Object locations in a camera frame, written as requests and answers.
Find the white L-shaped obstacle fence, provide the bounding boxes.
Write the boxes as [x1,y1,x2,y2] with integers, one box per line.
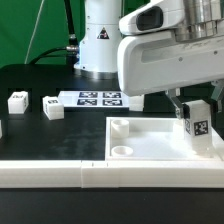
[0,121,224,189]

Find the white marker base plate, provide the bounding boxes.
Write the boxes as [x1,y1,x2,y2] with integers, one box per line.
[58,91,129,108]

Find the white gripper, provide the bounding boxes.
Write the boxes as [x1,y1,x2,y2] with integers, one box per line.
[117,28,224,119]

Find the white thin cable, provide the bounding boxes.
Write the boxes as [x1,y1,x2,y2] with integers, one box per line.
[24,0,46,65]

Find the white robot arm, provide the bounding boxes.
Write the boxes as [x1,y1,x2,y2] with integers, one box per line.
[74,0,224,118]

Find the black cable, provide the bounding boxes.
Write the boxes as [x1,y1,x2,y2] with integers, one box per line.
[28,0,81,65]

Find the white square tabletop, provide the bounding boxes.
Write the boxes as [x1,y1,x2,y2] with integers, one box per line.
[105,117,224,161]

